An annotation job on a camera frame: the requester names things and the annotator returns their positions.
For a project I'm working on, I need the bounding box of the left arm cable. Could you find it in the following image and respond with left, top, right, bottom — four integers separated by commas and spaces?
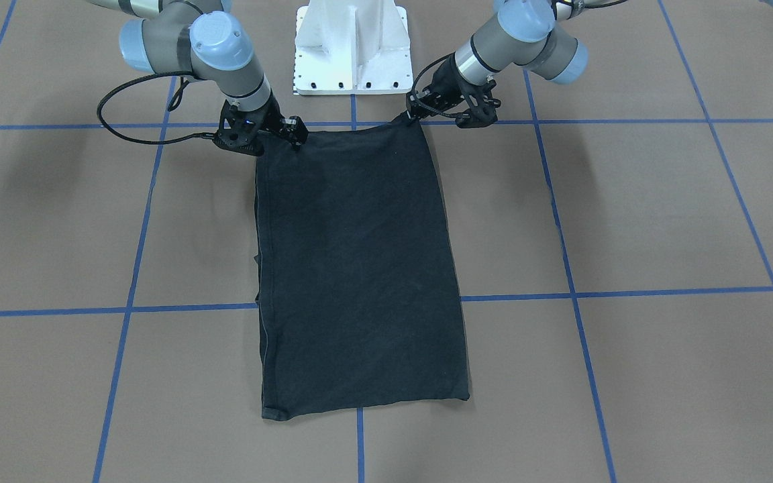
408, 54, 458, 118

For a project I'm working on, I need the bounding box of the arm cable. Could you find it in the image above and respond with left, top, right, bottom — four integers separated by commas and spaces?
408, 54, 458, 118
97, 70, 223, 146

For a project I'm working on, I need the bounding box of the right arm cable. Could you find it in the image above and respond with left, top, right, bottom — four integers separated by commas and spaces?
97, 70, 223, 146

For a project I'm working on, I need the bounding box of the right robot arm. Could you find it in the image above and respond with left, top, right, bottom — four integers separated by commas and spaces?
97, 1, 309, 156

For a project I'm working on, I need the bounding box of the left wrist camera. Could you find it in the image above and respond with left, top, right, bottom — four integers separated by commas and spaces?
455, 78, 502, 129

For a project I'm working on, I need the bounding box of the black graphic t-shirt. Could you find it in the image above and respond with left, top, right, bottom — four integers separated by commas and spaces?
255, 115, 470, 421

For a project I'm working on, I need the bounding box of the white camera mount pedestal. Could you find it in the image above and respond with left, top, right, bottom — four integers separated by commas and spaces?
293, 1, 413, 96

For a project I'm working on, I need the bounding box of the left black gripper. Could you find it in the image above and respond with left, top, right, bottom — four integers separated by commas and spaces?
406, 57, 478, 121

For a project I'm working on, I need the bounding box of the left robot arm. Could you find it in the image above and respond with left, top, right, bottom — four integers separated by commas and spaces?
405, 1, 620, 129

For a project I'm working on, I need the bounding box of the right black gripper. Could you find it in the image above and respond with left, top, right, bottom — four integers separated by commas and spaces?
249, 94, 309, 150

